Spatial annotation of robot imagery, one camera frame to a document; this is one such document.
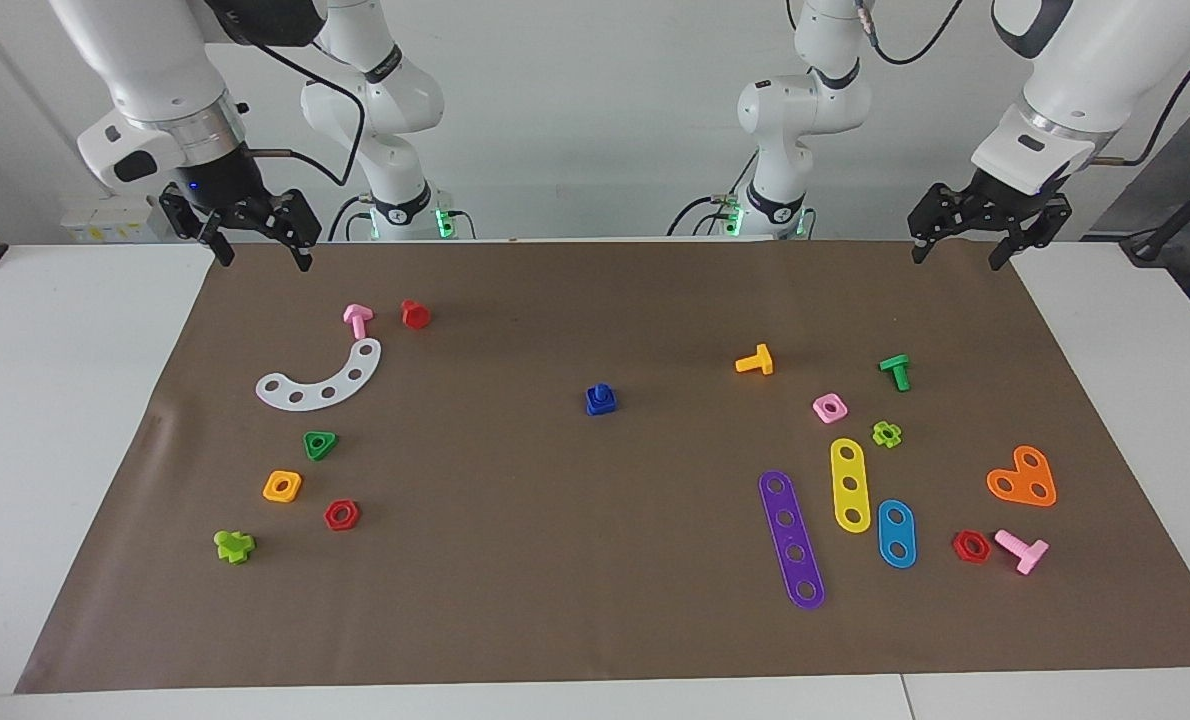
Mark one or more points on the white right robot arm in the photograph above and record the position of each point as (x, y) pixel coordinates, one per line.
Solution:
(145, 60)

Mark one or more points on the black stand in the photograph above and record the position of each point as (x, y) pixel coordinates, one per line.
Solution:
(1150, 245)

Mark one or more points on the white socket box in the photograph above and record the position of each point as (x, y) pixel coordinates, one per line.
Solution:
(105, 225)

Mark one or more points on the brown paper mat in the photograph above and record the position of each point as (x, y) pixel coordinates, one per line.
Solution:
(575, 520)

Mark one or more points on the lime green plastic screw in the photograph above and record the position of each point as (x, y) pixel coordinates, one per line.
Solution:
(233, 547)

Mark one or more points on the yellow three-hole plate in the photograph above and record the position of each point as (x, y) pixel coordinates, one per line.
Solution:
(851, 468)

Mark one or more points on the red hexagon nut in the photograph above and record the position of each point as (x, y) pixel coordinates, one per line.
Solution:
(330, 516)
(958, 546)

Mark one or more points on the purple four-hole plate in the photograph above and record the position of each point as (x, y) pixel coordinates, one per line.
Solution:
(788, 518)

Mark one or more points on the orange plastic screw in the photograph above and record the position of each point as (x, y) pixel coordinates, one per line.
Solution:
(758, 362)

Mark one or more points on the red plastic screw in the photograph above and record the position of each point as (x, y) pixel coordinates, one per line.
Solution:
(415, 315)

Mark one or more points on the blue two-hole plate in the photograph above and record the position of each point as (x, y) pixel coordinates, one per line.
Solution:
(896, 533)

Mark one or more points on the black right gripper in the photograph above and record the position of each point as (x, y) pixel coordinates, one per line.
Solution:
(220, 185)

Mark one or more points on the lime green cross nut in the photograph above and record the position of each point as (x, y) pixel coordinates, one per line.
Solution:
(878, 434)

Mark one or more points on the pink plastic screw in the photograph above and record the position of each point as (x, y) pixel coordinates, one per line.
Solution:
(1027, 552)
(358, 318)

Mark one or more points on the white curved five-hole plate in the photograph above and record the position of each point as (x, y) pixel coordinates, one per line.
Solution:
(312, 397)

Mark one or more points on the orange square nut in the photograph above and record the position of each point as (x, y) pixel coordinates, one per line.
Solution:
(270, 487)

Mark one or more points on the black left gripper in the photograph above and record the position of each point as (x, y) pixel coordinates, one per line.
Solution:
(996, 198)

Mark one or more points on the orange-red three-hole angle plate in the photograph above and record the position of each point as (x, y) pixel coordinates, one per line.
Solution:
(1023, 480)

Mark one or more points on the blue square nut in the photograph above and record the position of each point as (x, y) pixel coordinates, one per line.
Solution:
(591, 405)

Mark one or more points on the green triangle nut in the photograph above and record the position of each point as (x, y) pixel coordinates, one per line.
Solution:
(327, 440)

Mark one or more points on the pink square nut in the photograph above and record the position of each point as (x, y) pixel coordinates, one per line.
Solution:
(819, 408)

